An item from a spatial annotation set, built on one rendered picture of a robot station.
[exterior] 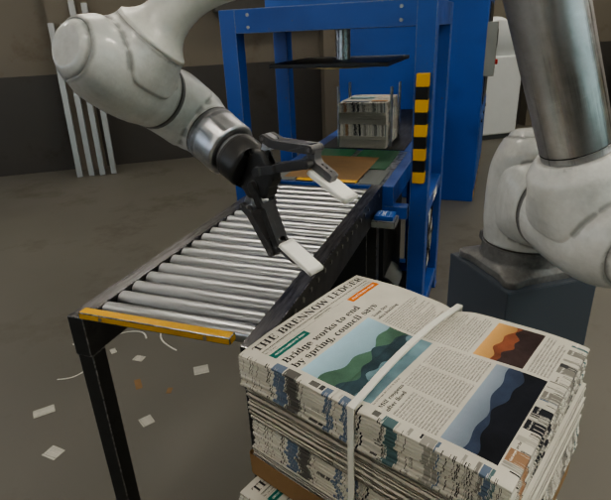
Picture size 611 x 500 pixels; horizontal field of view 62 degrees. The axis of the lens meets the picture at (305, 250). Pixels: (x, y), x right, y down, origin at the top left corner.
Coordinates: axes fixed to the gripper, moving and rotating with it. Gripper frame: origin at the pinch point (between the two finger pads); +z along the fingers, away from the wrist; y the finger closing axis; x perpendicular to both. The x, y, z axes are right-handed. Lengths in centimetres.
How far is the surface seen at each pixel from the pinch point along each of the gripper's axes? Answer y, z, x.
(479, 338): 2.8, 23.9, -7.6
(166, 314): 64, -37, -10
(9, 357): 205, -138, -12
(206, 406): 155, -42, -49
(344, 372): 7.6, 14.9, 9.5
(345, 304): 11.7, 6.0, -4.1
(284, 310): 53, -16, -30
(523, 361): -0.4, 29.6, -5.4
